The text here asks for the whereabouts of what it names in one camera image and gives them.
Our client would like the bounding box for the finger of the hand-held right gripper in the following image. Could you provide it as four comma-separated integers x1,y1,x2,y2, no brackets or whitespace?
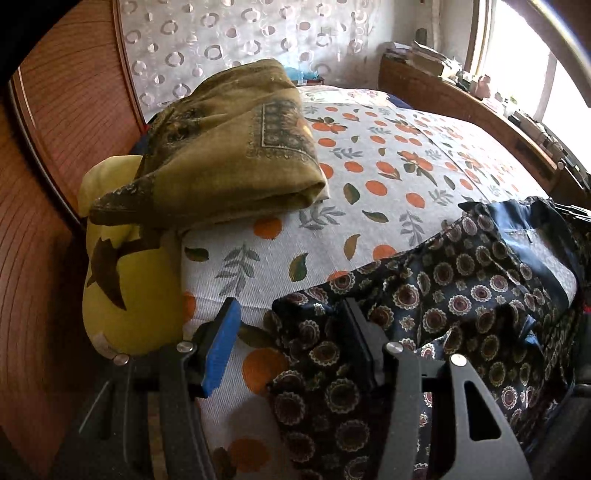
551,202,591,227

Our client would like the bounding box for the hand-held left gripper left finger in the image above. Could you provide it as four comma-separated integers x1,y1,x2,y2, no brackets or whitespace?
48,298,242,480

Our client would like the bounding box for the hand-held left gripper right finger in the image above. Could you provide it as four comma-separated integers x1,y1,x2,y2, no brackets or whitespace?
344,298,532,480

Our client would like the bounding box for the dark circle-patterned garment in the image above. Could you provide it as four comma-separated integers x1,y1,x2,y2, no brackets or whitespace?
265,196,585,480

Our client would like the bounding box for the yellow pillow with brown print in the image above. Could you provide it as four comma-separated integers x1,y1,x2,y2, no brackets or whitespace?
78,154,185,358

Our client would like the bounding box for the orange-fruit print bedsheet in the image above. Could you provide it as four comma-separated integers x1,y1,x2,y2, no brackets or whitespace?
178,88,550,480

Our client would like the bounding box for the bright window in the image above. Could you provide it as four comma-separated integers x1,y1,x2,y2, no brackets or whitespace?
466,0,591,139

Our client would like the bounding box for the long wooden cabinet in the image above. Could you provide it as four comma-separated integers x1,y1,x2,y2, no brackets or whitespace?
379,53,591,195

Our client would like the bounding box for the olive patterned folded blanket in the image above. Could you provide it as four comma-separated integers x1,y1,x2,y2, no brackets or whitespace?
88,58,331,232

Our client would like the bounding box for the stack of books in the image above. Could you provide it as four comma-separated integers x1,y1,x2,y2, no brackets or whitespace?
385,39,462,79

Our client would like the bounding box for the sheer circle-patterned curtain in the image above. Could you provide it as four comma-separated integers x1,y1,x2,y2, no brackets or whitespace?
113,0,432,125

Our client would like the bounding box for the blue bag by wall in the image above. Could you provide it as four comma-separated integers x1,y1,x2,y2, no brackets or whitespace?
284,65,324,86

